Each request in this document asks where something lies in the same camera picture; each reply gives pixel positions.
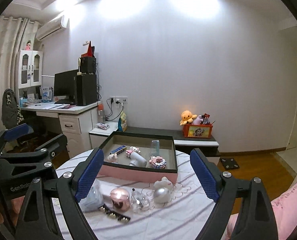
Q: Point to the wall power socket strip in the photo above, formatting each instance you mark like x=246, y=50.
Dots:
x=119, y=99

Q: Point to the white desk with drawers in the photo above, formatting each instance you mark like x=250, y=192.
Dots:
x=75, y=122

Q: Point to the clear teal cup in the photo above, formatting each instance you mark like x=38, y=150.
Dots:
x=155, y=147

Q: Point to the yellow blue snack bag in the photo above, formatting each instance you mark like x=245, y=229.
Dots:
x=122, y=123

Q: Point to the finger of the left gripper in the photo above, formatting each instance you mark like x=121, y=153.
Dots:
x=48, y=150
x=12, y=134

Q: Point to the white hair dryer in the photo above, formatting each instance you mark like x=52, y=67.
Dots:
x=137, y=160

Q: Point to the pink bedding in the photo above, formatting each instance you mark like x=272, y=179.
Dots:
x=285, y=212

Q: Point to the pink doll figure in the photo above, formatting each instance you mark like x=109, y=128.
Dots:
x=28, y=45

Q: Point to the black pearl hair clip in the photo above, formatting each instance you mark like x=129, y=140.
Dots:
x=114, y=215

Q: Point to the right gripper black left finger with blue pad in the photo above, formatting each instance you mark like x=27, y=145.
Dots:
x=37, y=219

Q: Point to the pink patterned cube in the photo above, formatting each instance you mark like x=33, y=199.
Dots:
x=158, y=162

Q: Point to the blue harmonica box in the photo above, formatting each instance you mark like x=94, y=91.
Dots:
x=119, y=150

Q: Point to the black computer tower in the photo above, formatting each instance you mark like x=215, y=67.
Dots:
x=86, y=89

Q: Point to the black office chair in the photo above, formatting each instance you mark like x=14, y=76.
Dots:
x=12, y=117

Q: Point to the pink white kitty figure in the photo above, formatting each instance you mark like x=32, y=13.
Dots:
x=131, y=150

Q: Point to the orange capped bottle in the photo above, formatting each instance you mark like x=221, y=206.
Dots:
x=101, y=113

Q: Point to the white air conditioner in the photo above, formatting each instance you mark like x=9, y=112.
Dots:
x=53, y=26

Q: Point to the tissue pack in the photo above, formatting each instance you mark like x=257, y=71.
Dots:
x=94, y=199

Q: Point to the beige curtain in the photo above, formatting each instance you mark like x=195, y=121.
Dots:
x=14, y=35

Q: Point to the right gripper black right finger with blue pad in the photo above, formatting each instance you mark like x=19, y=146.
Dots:
x=255, y=219

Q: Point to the black speaker box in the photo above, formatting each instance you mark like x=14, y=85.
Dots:
x=87, y=65

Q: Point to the clear glass perfume bottle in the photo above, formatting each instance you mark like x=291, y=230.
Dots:
x=139, y=201

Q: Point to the white wall cabinet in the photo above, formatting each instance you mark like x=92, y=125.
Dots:
x=30, y=65

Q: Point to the yellow octopus plush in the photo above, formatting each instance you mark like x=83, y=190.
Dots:
x=187, y=118

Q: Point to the black computer monitor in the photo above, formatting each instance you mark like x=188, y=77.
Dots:
x=64, y=85

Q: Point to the white plush toy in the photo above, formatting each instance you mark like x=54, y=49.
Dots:
x=165, y=183

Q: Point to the pink plush toy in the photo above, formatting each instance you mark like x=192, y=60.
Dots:
x=198, y=120

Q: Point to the black bathroom scale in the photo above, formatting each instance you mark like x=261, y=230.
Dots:
x=229, y=163

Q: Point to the red triangular flag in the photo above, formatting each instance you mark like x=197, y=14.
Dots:
x=90, y=51

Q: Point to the pink black storage tray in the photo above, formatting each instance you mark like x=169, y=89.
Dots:
x=148, y=174

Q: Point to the rose gold round jar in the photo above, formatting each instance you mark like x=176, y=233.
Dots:
x=120, y=199

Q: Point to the orange toy box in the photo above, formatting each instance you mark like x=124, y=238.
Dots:
x=197, y=131

